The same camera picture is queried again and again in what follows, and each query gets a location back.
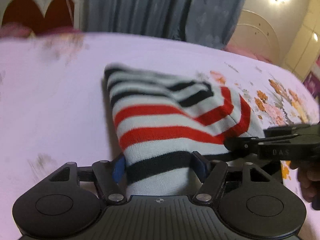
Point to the white red heart headboard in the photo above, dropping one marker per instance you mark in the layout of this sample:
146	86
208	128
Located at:
40	15

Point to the person's right hand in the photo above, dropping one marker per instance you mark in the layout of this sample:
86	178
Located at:
307	175

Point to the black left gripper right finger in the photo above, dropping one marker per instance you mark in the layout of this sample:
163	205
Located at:
211	174

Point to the pink striped pillow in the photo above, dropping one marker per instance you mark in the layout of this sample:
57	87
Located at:
17	30

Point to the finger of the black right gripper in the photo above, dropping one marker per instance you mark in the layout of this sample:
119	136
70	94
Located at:
246	145

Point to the striped red black white sock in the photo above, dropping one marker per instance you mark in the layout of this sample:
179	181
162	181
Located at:
157	154

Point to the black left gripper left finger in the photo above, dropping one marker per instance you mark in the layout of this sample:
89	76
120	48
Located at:
106	176

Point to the blue grey curtain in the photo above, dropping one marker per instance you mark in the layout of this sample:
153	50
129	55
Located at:
208	23

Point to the pink floral bed sheet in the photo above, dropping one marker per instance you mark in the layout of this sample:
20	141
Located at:
55	106

